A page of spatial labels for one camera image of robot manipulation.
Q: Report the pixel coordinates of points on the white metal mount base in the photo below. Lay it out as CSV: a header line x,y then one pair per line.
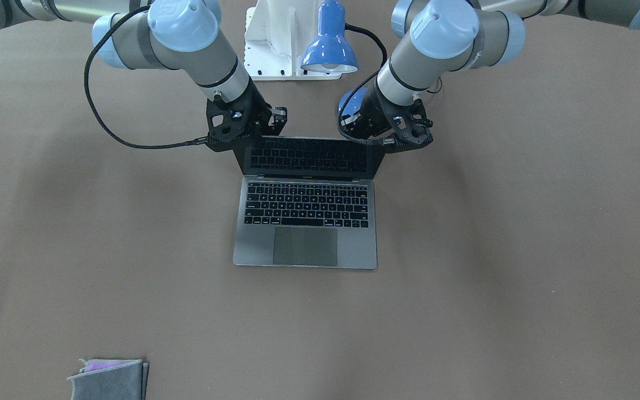
x,y
277,35

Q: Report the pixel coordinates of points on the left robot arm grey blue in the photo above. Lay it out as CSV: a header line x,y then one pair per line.
x,y
447,36

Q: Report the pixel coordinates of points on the grey laptop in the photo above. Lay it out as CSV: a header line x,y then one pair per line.
x,y
307,202

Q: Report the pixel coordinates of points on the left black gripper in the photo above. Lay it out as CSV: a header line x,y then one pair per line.
x,y
374,114

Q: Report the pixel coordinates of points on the purple cloth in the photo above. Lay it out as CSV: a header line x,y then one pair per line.
x,y
99,364

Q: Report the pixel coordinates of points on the blue desk lamp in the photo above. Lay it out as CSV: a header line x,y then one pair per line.
x,y
329,51

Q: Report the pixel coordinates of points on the folded grey cloth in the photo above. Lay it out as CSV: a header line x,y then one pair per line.
x,y
128,381

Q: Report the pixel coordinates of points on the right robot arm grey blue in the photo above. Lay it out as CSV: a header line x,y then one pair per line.
x,y
168,35

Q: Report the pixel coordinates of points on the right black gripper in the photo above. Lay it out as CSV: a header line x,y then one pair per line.
x,y
259,110

